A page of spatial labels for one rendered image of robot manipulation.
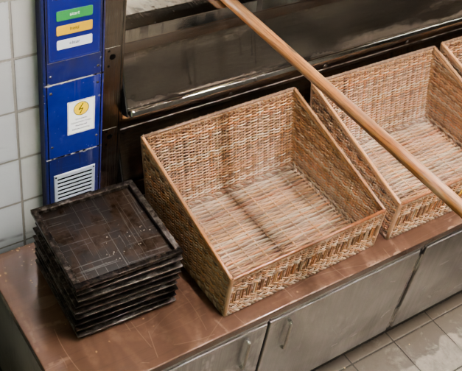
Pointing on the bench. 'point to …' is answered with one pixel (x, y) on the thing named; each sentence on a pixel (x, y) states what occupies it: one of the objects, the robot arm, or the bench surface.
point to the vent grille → (74, 182)
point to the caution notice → (81, 115)
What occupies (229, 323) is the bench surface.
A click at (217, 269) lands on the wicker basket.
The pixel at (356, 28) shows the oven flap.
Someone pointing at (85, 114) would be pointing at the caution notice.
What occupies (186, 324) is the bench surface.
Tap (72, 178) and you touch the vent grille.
